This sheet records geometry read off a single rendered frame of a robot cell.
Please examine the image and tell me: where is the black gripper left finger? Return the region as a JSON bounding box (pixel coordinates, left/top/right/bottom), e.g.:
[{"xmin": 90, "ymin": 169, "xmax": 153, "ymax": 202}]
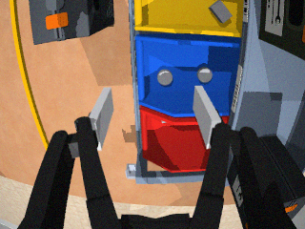
[{"xmin": 17, "ymin": 87, "xmax": 122, "ymax": 229}]

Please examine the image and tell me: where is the yellow open bin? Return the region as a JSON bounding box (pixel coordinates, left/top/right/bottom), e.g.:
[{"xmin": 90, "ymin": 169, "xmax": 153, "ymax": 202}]
[{"xmin": 134, "ymin": 0, "xmax": 244, "ymax": 37}]

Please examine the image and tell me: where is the blue bin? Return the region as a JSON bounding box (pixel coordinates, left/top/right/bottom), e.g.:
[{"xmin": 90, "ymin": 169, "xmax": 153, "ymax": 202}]
[{"xmin": 135, "ymin": 33, "xmax": 241, "ymax": 117}]

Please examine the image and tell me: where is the red open bin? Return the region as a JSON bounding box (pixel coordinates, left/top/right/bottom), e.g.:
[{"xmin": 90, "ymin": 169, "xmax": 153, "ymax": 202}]
[{"xmin": 140, "ymin": 105, "xmax": 211, "ymax": 173}]

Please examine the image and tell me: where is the grey metal bin shelf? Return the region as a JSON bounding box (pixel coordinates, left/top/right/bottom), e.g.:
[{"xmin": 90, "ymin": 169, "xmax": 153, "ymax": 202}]
[{"xmin": 125, "ymin": 0, "xmax": 305, "ymax": 184}]

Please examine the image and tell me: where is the grey disc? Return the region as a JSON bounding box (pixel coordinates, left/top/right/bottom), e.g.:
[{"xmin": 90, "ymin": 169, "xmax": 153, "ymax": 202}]
[
  {"xmin": 197, "ymin": 67, "xmax": 213, "ymax": 83},
  {"xmin": 157, "ymin": 70, "xmax": 173, "ymax": 85}
]

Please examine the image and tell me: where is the yellow bar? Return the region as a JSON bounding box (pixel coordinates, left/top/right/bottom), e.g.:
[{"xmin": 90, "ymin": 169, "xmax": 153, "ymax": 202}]
[{"xmin": 10, "ymin": 0, "xmax": 49, "ymax": 151}]

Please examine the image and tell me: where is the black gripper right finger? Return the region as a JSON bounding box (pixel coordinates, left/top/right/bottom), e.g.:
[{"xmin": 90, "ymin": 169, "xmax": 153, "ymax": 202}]
[{"xmin": 189, "ymin": 86, "xmax": 296, "ymax": 229}]

